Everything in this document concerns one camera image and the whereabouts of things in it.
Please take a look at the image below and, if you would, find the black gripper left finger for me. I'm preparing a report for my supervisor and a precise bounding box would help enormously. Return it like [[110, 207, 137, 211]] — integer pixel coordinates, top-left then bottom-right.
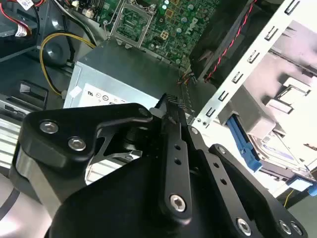
[[9, 93, 195, 223]]

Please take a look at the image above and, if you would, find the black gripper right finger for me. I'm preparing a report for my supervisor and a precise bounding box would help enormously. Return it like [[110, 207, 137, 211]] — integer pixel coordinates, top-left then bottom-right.
[[166, 94, 309, 238]]

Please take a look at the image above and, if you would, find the hard disk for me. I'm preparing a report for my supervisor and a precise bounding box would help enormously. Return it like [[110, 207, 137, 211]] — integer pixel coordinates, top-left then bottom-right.
[[227, 115, 317, 198]]

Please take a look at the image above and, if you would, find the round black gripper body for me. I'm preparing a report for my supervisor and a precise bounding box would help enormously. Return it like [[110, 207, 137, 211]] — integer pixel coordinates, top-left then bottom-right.
[[47, 150, 233, 238]]

